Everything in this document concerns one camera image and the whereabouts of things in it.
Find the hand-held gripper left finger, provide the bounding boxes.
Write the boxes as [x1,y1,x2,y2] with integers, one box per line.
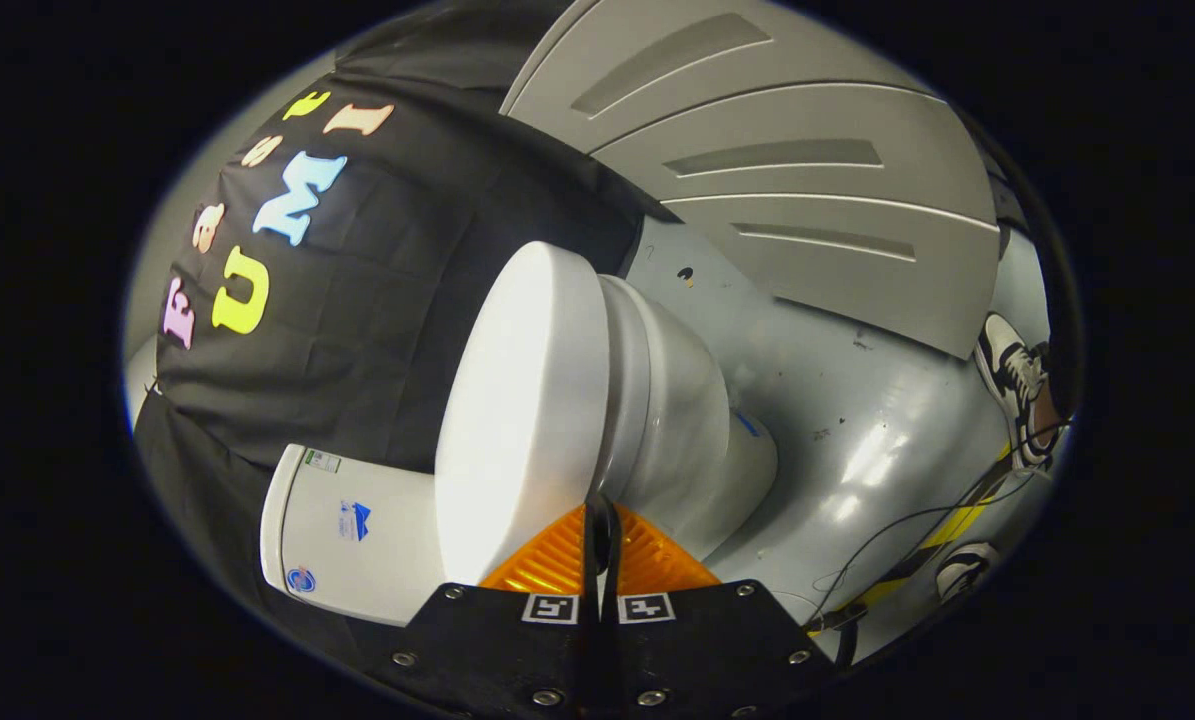
[362,495,604,720]

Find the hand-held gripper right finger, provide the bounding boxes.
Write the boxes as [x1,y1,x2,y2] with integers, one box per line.
[597,495,840,720]

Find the white toilet lid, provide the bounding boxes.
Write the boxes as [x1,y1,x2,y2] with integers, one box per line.
[435,242,611,587]

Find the white ceramic toilet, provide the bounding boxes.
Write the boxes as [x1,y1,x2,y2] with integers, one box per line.
[260,275,780,627]

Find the yellow black tape strip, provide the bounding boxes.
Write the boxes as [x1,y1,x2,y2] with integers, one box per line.
[852,445,1016,613]

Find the black and white sneaker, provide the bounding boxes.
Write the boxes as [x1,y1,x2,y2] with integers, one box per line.
[934,542,1001,604]
[974,312,1058,469]

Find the black backdrop cloth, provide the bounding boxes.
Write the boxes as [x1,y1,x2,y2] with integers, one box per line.
[132,0,680,666]

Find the person's leg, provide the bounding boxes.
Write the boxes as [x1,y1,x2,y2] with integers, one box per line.
[1027,345,1074,441]

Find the thin black cable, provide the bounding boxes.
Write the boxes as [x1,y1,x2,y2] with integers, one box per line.
[809,418,1070,669]

